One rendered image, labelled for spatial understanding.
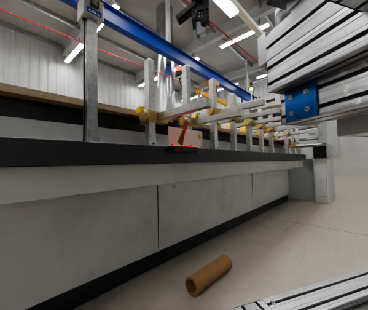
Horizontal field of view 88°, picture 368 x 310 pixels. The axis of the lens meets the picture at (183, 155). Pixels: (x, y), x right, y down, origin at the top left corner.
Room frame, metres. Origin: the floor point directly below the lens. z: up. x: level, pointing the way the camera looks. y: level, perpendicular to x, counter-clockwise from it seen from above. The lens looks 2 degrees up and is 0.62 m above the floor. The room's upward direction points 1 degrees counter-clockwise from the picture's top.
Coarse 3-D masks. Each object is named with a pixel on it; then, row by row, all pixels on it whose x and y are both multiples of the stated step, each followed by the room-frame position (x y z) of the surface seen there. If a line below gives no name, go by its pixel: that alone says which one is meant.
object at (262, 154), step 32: (0, 160) 0.49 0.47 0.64; (32, 160) 0.53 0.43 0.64; (64, 160) 0.59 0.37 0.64; (96, 160) 0.66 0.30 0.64; (128, 160) 0.74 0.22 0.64; (160, 160) 0.86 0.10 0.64; (192, 160) 1.01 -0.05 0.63; (224, 160) 1.23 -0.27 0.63; (256, 160) 1.58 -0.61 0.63; (288, 160) 2.19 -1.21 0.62
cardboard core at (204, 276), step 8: (224, 256) 1.11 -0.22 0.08; (208, 264) 1.03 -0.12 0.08; (216, 264) 1.03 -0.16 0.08; (224, 264) 1.05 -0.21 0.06; (200, 272) 0.95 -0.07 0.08; (208, 272) 0.97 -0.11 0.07; (216, 272) 0.99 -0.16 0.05; (224, 272) 1.05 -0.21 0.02; (192, 280) 0.91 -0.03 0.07; (200, 280) 0.91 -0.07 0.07; (208, 280) 0.94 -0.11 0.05; (192, 288) 0.94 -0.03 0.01; (200, 288) 0.90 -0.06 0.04
